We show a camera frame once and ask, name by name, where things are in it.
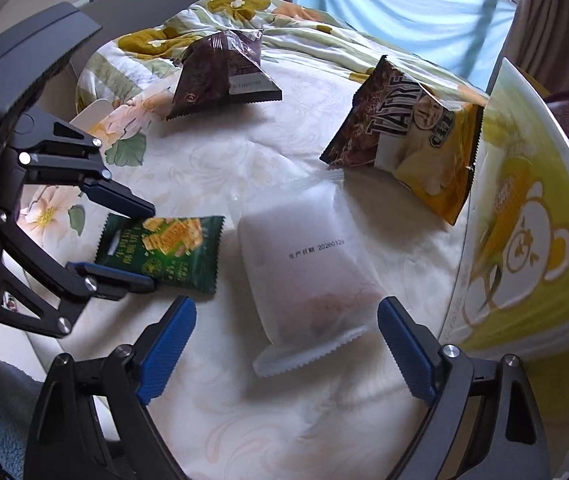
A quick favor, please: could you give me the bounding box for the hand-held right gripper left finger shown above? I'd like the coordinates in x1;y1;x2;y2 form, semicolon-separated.
24;295;198;480

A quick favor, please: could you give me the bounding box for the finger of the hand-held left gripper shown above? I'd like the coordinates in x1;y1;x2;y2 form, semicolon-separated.
0;209;158;339
14;111;156;219

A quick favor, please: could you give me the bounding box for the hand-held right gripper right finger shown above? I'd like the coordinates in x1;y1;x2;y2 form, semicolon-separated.
377;296;551;480

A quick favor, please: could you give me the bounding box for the dark green snack packet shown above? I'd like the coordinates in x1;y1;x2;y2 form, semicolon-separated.
93;212;226;296

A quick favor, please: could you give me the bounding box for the white frosted snack packet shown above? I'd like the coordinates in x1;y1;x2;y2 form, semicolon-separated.
236;169;392;379

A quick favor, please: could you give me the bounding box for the yellow-green cardboard box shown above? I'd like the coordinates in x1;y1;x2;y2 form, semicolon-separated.
437;56;569;428

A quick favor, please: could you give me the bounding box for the floral print cloth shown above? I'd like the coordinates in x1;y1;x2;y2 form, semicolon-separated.
12;82;175;244

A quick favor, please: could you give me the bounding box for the grey headboard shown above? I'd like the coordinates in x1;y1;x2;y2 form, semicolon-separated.
71;0;238;106

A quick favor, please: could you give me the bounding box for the dark brown snack packet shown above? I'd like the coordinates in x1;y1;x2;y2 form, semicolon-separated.
166;29;284;122

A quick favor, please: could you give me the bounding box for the brown and yellow chip bag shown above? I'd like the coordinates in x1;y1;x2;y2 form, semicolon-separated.
319;55;486;227

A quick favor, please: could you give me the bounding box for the floral blanket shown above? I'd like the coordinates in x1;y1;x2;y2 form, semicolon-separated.
77;0;490;112

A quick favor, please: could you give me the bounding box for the blue window curtain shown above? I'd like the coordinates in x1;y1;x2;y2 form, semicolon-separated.
292;0;521;97

